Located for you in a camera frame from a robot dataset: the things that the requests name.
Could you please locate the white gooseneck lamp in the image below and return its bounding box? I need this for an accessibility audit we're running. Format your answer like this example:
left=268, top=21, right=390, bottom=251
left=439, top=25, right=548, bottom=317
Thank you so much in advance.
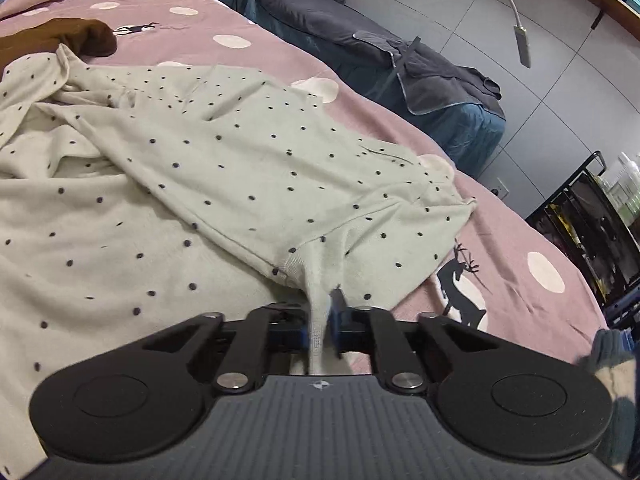
left=450, top=0, right=534, bottom=69

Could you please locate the person's right forearm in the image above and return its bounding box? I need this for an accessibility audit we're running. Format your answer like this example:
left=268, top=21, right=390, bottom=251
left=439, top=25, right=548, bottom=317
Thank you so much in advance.
left=575, top=329, right=640, bottom=477

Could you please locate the black metal rack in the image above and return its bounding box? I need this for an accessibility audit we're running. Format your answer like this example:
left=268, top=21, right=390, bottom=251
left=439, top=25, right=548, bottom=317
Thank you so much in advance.
left=525, top=150, right=640, bottom=332

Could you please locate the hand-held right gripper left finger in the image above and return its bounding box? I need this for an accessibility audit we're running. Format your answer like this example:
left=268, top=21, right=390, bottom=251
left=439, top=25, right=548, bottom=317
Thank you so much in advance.
left=136, top=303, right=308, bottom=395

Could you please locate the cluster of pale bottles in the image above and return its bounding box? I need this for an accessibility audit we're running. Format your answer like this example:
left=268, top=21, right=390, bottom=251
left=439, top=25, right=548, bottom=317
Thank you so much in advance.
left=601, top=152, right=640, bottom=222

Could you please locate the pink dotted bedsheet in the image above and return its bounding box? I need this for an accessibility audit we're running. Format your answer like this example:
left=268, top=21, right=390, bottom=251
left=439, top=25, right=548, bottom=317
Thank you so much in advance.
left=0, top=0, right=608, bottom=361

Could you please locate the grey cloth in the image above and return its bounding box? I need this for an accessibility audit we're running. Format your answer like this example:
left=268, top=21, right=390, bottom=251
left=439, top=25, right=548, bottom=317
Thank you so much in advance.
left=352, top=30, right=503, bottom=117

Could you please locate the dark grey bed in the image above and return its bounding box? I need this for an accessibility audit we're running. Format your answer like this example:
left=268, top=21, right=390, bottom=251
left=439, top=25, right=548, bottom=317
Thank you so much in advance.
left=240, top=0, right=507, bottom=181

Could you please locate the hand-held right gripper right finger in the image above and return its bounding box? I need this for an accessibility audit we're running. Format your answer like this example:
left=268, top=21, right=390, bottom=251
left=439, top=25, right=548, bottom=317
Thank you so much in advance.
left=330, top=284, right=502, bottom=394

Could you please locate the white dotted garment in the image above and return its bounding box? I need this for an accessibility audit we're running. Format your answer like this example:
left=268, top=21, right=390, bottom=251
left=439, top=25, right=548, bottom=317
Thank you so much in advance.
left=0, top=42, right=478, bottom=476

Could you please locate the brown garment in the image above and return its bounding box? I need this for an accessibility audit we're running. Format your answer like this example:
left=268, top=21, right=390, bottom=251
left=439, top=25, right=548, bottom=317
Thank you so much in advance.
left=0, top=17, right=119, bottom=69

